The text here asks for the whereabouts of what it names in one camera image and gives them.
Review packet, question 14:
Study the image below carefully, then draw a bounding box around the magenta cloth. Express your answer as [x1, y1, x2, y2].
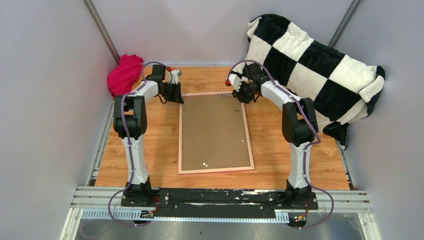
[106, 54, 144, 97]

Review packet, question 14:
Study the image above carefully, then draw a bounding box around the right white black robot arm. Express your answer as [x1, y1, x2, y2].
[225, 61, 321, 210]

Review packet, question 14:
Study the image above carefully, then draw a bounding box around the pink picture frame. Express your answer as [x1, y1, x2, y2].
[178, 91, 255, 175]

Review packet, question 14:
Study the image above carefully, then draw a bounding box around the purple cable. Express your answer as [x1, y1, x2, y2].
[107, 61, 173, 228]
[224, 59, 335, 231]

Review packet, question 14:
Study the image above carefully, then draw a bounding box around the black white checkered pillow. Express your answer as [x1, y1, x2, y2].
[232, 14, 385, 149]

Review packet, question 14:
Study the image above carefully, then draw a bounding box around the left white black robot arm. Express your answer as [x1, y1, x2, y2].
[113, 62, 184, 207]

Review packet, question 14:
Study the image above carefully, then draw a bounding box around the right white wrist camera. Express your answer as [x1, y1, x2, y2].
[224, 74, 247, 93]

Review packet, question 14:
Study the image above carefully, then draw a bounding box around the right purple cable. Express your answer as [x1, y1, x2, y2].
[224, 59, 335, 231]

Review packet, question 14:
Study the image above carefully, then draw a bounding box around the yellow black screwdriver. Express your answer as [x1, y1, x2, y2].
[215, 94, 233, 98]

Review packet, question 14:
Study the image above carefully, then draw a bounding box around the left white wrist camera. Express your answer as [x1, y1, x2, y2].
[167, 69, 182, 85]

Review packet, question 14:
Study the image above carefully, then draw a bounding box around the aluminium corner post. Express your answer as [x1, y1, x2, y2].
[328, 0, 364, 48]
[82, 0, 120, 65]

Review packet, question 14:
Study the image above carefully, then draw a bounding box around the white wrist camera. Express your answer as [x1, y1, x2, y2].
[224, 74, 247, 93]
[167, 69, 182, 85]

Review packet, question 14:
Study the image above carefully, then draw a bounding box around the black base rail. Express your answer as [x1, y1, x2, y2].
[121, 188, 319, 220]

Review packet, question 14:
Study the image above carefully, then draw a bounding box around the left aluminium corner post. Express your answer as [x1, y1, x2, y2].
[82, 0, 120, 65]

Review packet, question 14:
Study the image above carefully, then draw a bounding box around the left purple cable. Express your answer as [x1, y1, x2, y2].
[107, 61, 173, 228]

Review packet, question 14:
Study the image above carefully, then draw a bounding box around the right aluminium corner post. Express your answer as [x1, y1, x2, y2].
[328, 0, 364, 48]

